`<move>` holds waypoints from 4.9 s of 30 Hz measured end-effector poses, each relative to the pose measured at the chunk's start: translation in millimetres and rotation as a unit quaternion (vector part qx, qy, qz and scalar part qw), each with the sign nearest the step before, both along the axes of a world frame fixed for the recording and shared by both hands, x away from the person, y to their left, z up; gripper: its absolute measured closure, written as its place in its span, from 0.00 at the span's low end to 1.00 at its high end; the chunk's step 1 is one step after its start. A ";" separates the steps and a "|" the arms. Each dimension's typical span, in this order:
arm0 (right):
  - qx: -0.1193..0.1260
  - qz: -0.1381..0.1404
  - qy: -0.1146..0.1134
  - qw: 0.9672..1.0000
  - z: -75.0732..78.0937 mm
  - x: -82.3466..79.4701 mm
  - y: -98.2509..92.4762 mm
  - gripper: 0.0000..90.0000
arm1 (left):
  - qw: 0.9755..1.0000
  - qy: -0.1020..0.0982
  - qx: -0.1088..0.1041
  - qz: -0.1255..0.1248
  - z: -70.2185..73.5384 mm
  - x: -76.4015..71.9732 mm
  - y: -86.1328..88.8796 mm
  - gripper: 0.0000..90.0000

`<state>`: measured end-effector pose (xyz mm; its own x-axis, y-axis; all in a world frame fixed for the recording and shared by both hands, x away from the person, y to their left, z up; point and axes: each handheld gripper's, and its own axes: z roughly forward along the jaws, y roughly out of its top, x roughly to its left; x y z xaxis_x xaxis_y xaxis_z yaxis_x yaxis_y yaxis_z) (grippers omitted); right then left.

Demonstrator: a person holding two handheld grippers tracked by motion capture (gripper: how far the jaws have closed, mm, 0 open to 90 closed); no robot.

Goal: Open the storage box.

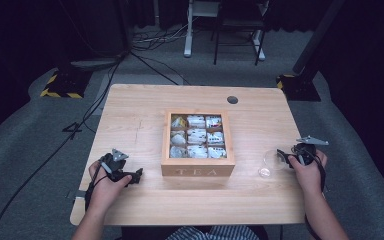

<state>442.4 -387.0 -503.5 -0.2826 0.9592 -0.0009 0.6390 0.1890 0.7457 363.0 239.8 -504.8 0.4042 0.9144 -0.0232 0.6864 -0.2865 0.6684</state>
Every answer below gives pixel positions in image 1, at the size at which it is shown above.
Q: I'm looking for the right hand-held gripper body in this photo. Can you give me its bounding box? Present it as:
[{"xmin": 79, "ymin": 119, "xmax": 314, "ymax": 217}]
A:
[{"xmin": 291, "ymin": 135, "xmax": 330, "ymax": 167}]

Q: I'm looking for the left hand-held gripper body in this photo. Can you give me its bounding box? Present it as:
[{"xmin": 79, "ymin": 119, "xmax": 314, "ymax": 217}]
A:
[{"xmin": 99, "ymin": 148, "xmax": 135, "ymax": 183}]

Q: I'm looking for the clear glass cup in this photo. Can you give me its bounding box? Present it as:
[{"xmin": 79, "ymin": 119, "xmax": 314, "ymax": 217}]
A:
[{"xmin": 257, "ymin": 148, "xmax": 290, "ymax": 179}]

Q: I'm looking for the wooden tea box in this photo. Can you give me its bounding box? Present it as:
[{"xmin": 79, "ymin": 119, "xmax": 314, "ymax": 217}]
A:
[{"xmin": 160, "ymin": 109, "xmax": 236, "ymax": 178}]

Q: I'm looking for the group of tea bags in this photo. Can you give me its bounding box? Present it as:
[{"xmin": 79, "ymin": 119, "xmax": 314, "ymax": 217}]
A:
[{"xmin": 169, "ymin": 114, "xmax": 228, "ymax": 160}]

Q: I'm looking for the person's right hand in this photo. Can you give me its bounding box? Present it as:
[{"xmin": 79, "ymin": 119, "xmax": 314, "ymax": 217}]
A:
[{"xmin": 287, "ymin": 149, "xmax": 328, "ymax": 198}]

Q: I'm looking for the person's left hand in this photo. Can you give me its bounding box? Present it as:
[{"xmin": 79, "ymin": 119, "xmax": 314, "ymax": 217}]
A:
[{"xmin": 87, "ymin": 159, "xmax": 133, "ymax": 210}]

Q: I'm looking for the black yellow-striped stand base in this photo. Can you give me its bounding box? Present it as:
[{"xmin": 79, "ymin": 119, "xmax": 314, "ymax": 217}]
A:
[
  {"xmin": 39, "ymin": 66, "xmax": 94, "ymax": 100},
  {"xmin": 275, "ymin": 73, "xmax": 322, "ymax": 102}
]

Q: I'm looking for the person's striped clothing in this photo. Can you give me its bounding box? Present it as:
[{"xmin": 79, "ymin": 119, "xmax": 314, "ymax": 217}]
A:
[{"xmin": 165, "ymin": 225, "xmax": 262, "ymax": 240}]

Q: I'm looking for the black slanted stand pole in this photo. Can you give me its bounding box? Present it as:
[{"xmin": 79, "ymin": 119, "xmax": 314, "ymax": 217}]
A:
[{"xmin": 292, "ymin": 0, "xmax": 347, "ymax": 76}]

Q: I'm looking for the black metal chair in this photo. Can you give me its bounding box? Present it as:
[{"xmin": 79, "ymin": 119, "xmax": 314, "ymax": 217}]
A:
[{"xmin": 212, "ymin": 0, "xmax": 270, "ymax": 67}]

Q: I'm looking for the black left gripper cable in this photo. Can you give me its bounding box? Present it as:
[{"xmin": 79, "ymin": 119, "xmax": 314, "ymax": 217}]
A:
[{"xmin": 84, "ymin": 162, "xmax": 112, "ymax": 212}]

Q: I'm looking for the long black floor cable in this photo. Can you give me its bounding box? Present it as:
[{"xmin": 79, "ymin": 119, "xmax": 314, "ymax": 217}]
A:
[{"xmin": 0, "ymin": 54, "xmax": 123, "ymax": 240}]

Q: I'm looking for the bundle of floor cables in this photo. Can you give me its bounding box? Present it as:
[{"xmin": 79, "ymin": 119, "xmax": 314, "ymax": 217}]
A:
[{"xmin": 131, "ymin": 16, "xmax": 199, "ymax": 53}]

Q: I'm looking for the white desk frame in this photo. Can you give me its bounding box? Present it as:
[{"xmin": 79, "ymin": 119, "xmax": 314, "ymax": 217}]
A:
[{"xmin": 183, "ymin": 0, "xmax": 268, "ymax": 62}]

